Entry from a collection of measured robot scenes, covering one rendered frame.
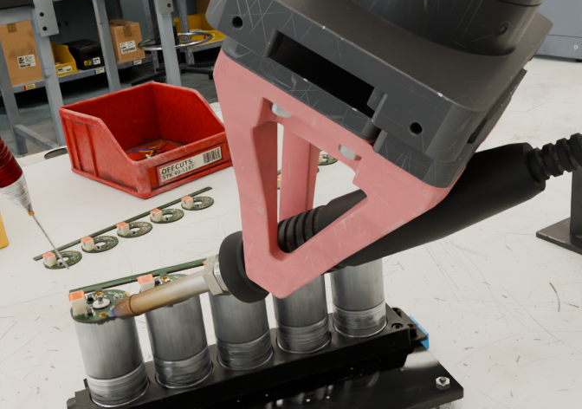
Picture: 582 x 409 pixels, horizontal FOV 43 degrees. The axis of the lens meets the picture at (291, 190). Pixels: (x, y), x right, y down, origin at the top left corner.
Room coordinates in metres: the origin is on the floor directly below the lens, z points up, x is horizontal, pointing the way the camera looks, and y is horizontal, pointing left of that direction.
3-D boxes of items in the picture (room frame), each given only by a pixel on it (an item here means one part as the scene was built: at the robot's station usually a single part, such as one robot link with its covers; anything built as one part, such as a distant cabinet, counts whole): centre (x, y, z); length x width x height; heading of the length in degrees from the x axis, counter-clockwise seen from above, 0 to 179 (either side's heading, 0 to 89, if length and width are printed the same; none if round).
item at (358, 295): (0.30, -0.03, 0.79); 0.02 x 0.02 x 0.05
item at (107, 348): (0.27, 0.08, 0.79); 0.02 x 0.02 x 0.05
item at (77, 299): (0.27, 0.09, 0.82); 0.01 x 0.01 x 0.01; 16
